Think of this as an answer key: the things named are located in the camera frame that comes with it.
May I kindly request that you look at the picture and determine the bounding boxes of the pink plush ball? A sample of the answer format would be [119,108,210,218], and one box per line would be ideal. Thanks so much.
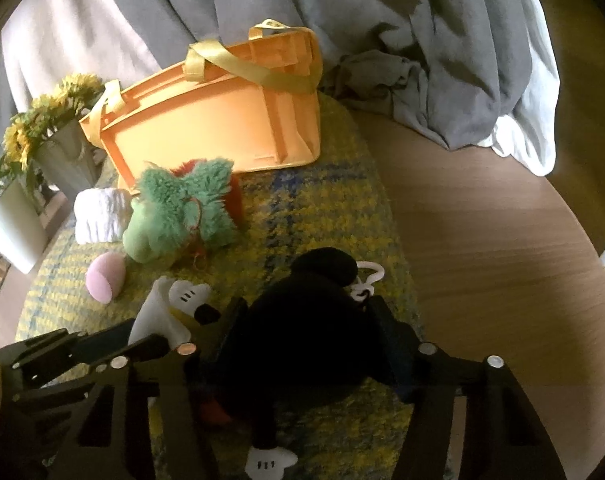
[86,253,126,304]

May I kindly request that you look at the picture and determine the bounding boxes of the orange bag with yellow handles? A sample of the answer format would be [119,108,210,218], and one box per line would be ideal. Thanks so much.
[78,19,324,194]

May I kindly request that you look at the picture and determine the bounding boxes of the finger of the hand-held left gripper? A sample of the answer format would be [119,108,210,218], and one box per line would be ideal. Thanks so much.
[10,362,114,413]
[0,324,134,377]

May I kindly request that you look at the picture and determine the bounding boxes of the white knitted plush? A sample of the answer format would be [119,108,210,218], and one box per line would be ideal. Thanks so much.
[74,186,134,244]

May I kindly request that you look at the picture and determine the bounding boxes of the green furry plush toy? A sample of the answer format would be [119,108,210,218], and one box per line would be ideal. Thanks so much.
[122,157,240,264]

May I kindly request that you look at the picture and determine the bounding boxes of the artificial sunflower bouquet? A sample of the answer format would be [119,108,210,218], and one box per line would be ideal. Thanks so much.
[2,74,106,171]

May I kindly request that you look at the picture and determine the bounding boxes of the dark grey crumpled cloth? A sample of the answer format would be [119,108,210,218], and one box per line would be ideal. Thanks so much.
[327,52,429,117]

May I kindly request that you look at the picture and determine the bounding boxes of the pale pink bed sheet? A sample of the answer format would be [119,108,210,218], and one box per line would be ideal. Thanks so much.
[1,0,159,107]

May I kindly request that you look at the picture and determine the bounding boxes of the white duvet lining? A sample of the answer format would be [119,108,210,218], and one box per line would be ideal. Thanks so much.
[491,112,559,177]

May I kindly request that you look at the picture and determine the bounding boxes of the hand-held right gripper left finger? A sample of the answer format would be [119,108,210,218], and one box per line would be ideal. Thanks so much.
[57,297,250,480]

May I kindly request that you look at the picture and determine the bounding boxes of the yellow and blue rug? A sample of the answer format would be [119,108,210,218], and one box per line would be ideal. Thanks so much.
[15,89,453,480]

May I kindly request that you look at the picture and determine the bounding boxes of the grey duvet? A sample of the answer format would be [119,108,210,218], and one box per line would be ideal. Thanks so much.
[0,0,561,153]

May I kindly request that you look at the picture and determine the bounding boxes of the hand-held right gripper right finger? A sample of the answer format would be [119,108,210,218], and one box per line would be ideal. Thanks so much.
[367,295,568,480]

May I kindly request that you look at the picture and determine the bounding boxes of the black mouse plush toy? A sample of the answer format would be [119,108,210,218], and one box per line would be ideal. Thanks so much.
[168,247,383,480]

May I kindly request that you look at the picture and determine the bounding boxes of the white plant pot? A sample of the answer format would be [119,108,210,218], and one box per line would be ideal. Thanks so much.
[0,179,49,275]

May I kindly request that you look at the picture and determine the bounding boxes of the grey metal bucket vase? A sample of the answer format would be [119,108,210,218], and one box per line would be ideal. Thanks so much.
[32,120,101,202]

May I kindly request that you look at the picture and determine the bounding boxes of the white plastic hook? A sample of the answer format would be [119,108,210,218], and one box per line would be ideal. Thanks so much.
[349,260,386,302]

